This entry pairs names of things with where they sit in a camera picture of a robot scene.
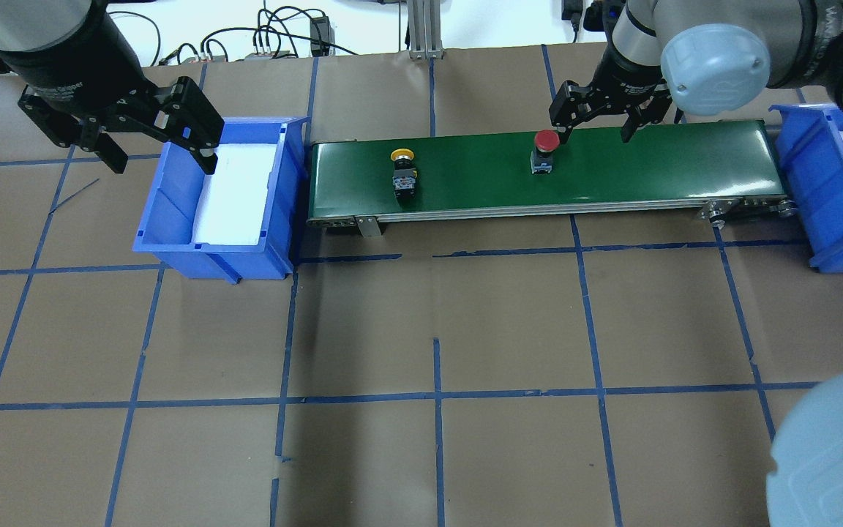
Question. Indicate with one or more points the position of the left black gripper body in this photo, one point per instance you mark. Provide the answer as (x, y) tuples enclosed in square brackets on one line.
[(63, 82)]

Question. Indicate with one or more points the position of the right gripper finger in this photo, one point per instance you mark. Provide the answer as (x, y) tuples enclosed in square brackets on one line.
[(564, 125), (634, 121)]

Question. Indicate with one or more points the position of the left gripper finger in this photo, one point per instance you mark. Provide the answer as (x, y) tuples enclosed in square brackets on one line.
[(109, 152), (203, 152)]

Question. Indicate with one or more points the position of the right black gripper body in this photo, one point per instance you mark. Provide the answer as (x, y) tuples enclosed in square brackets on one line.
[(625, 82)]

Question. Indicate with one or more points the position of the red push button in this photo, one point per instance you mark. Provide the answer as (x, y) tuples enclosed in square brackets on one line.
[(541, 157)]

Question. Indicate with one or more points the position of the yellow push button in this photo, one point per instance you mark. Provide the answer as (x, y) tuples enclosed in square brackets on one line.
[(405, 178)]

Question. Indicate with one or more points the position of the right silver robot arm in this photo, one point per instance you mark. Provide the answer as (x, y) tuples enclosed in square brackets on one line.
[(705, 57)]

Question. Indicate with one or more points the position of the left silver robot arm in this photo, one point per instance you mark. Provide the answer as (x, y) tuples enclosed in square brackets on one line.
[(41, 25)]

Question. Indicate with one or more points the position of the left white foam pad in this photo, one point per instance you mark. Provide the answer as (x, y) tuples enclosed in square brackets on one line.
[(232, 204)]

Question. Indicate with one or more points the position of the left blue plastic bin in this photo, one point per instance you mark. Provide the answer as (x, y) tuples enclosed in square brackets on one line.
[(165, 228)]

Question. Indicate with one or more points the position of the blue plastic bin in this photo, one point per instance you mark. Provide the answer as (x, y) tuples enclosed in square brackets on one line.
[(165, 228), (810, 150)]

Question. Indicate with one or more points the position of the black power adapter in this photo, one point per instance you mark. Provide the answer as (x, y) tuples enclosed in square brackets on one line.
[(321, 36)]

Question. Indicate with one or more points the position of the right blue plastic bin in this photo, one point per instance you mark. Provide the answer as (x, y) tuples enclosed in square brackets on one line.
[(810, 150)]

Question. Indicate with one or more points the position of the aluminium frame post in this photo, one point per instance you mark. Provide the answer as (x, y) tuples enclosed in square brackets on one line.
[(424, 30)]

